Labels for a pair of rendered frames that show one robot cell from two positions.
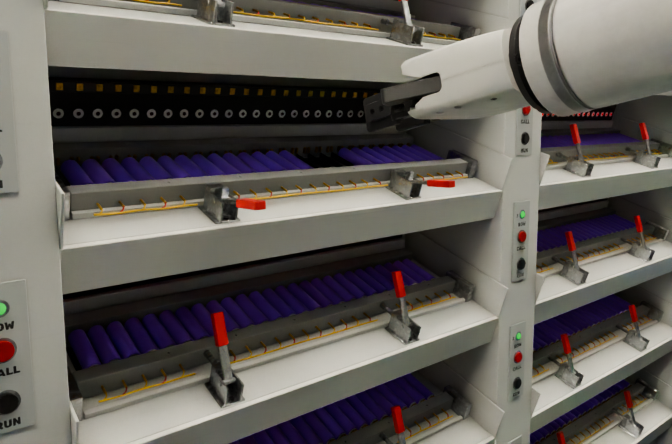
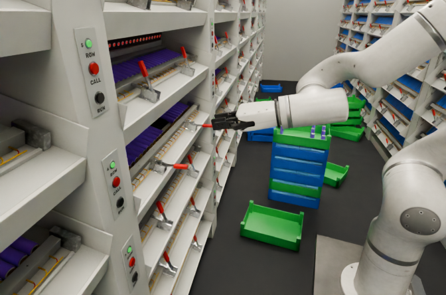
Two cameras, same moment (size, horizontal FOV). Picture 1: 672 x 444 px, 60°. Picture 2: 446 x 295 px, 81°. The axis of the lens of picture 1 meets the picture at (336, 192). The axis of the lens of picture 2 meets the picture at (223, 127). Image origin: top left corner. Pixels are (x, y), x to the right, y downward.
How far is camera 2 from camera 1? 0.46 m
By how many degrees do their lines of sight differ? 41
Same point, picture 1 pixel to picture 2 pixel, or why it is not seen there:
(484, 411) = (207, 184)
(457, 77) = (261, 123)
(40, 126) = (127, 177)
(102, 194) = not seen: hidden behind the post
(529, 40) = (283, 115)
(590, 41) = (301, 118)
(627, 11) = (312, 113)
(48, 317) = (137, 241)
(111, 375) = not seen: hidden behind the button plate
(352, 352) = (185, 189)
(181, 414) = (159, 242)
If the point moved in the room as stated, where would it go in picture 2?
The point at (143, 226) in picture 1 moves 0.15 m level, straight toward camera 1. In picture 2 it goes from (145, 189) to (196, 213)
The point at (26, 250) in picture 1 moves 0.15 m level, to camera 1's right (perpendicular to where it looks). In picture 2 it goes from (131, 224) to (194, 193)
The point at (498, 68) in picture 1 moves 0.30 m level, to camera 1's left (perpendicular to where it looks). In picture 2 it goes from (274, 121) to (162, 163)
